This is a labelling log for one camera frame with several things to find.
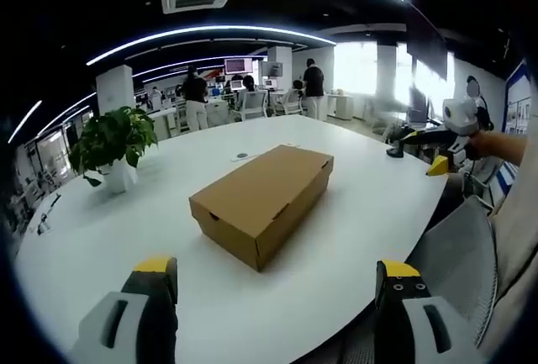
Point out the grey mesh office chair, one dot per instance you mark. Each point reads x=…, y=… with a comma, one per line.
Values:
x=456, y=263

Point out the small black stand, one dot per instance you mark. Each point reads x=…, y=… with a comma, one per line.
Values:
x=396, y=150

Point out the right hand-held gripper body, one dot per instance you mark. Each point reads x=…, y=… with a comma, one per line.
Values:
x=460, y=114

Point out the white office chair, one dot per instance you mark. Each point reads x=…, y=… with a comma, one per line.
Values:
x=289, y=101
x=254, y=105

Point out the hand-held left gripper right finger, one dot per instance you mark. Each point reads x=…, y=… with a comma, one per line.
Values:
x=409, y=301

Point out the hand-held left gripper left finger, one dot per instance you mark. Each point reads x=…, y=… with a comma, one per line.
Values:
x=138, y=297

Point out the person's beige clothing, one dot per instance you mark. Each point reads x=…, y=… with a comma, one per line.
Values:
x=515, y=254

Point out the brown cardboard shoe box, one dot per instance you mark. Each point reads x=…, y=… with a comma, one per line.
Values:
x=260, y=196

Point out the person's right hand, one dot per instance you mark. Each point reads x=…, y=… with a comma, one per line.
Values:
x=475, y=147

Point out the long curved ceiling light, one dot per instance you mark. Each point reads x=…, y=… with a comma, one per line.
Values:
x=210, y=38

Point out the wall screen with red picture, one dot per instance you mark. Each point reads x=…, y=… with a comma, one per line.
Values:
x=238, y=65

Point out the white square pillar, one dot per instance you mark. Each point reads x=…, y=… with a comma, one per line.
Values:
x=115, y=88

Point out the green potted plant white pot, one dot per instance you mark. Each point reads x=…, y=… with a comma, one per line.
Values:
x=113, y=137

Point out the dark hanging screen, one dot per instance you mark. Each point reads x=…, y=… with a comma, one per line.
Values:
x=426, y=40

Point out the blue and white wall poster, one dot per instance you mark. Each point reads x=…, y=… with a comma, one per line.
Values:
x=519, y=99

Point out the small black and white tool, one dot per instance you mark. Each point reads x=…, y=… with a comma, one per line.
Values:
x=45, y=217

